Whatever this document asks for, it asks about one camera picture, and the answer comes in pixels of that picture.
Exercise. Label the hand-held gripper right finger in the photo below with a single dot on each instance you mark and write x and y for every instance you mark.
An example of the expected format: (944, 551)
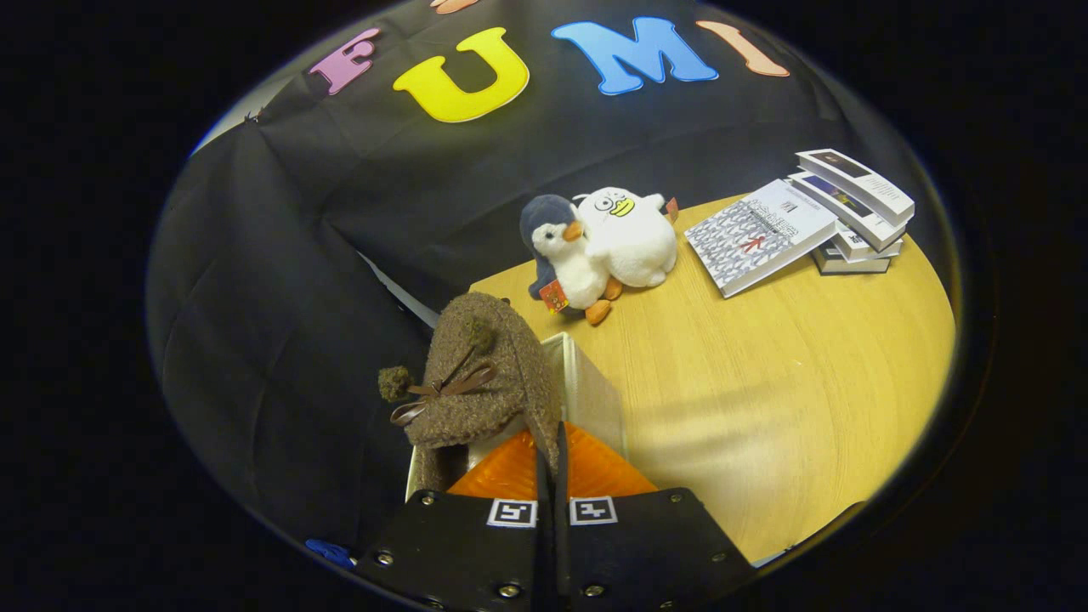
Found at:
(646, 544)

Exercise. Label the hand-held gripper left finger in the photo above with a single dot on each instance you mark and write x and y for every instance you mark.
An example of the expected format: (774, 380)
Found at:
(459, 544)

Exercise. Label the beige fabric storage box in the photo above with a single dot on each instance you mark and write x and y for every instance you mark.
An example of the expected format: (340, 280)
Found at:
(586, 399)

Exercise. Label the brown fuzzy shoe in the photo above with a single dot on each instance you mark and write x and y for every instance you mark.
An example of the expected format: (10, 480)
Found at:
(501, 340)

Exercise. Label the small blue pink object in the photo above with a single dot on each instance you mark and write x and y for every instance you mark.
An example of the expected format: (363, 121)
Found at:
(330, 552)

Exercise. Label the blue white penguin plush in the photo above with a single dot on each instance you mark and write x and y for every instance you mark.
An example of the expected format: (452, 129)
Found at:
(578, 272)

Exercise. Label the white duck plush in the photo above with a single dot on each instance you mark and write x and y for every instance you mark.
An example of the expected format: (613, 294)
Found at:
(637, 242)

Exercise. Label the patterned white book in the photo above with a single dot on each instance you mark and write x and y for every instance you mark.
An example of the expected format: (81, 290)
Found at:
(756, 238)

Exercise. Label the grey book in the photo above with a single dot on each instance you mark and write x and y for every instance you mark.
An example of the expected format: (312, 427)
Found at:
(850, 265)

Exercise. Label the black backdrop cloth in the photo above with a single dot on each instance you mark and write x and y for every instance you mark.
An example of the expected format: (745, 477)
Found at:
(340, 212)

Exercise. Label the thin white book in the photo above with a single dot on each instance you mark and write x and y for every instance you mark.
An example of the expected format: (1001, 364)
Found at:
(867, 248)

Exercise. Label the white book blue cover picture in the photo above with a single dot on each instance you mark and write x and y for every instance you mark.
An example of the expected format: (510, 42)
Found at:
(850, 212)

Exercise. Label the white book dark cover picture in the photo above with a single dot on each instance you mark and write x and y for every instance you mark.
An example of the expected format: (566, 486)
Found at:
(858, 180)

